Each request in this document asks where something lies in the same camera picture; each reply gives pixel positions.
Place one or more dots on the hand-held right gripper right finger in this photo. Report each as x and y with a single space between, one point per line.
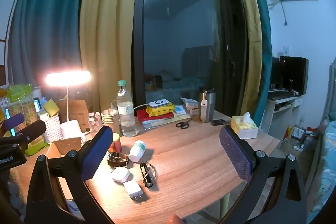
236 155

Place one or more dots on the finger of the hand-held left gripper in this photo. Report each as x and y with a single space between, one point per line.
29 130
14 119

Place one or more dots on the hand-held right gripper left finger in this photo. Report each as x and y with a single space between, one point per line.
97 153

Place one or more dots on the yellow lid red jar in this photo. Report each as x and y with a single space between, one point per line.
116 144

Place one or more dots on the white earbuds case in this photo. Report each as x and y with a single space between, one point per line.
120 174

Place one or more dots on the torn cardboard box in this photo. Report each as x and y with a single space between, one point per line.
65 145

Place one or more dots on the white pill bottle green label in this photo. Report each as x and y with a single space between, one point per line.
137 150

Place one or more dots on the white plug charger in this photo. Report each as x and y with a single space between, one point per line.
132 187

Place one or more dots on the black flashlight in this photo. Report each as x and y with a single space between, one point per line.
145 174

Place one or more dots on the person's right hand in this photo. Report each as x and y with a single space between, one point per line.
174 219

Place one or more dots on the green paper cup packet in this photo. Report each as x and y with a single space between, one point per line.
21 108

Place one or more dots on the white woven plastic basket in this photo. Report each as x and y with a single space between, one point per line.
52 129

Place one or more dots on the yellow tissue box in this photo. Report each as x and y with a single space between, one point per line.
244 128

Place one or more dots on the clear ribbed glass cup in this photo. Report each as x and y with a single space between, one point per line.
95 121

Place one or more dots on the green sponge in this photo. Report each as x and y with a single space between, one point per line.
51 107

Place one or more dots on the white desk lamp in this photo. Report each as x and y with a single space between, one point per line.
71 129

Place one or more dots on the stack of brown paper cups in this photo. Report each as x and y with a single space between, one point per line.
110 119

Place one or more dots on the brown cardboard lamp box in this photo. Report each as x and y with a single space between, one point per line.
78 111

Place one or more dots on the clear plastic water bottle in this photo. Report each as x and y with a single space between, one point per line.
126 113

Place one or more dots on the white computer desk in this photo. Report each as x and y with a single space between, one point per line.
270 113

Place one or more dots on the steel tumbler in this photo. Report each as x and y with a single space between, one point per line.
207 108

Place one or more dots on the red book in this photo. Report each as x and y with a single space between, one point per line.
141 116

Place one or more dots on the black scissors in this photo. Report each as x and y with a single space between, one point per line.
182 124

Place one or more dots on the white plastic packet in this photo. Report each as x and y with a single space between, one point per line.
189 103

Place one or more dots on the light blue mask packet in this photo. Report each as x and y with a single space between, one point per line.
180 109

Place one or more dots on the black keyboard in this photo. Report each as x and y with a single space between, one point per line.
279 96

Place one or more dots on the yellow wet wipes packet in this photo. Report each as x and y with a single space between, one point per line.
160 111

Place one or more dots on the white power bank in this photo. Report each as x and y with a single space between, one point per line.
158 103

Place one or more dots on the black computer tower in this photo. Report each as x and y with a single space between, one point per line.
275 73

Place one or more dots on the teal curtain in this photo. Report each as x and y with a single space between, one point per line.
47 29
265 56

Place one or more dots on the black monitor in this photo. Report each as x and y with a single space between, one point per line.
294 74

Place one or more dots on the yellow curtain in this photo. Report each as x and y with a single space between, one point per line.
110 29
250 29

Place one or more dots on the dark glass sliding door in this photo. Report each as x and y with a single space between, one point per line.
183 29

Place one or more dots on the white wall socket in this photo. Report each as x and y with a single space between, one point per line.
286 50

